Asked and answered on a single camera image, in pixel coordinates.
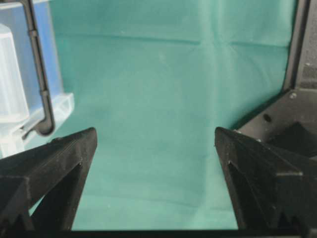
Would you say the green table cloth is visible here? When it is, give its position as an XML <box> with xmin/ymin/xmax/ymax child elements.
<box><xmin>49</xmin><ymin>0</ymin><xmax>297</xmax><ymax>230</ymax></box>

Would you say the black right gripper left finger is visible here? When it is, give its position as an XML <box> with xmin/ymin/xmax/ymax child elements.
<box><xmin>0</xmin><ymin>127</ymin><xmax>97</xmax><ymax>233</ymax></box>

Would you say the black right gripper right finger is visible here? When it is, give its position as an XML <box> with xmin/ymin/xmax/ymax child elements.
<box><xmin>215</xmin><ymin>126</ymin><xmax>317</xmax><ymax>233</ymax></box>

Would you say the black case latch wire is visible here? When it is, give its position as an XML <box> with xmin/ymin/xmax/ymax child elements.
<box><xmin>20</xmin><ymin>0</ymin><xmax>55</xmax><ymax>136</ymax></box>

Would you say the clear plastic storage case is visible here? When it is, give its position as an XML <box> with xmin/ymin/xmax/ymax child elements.
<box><xmin>0</xmin><ymin>0</ymin><xmax>75</xmax><ymax>158</ymax></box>

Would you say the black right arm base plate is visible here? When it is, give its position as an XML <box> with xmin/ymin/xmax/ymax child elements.
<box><xmin>235</xmin><ymin>0</ymin><xmax>317</xmax><ymax>158</ymax></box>

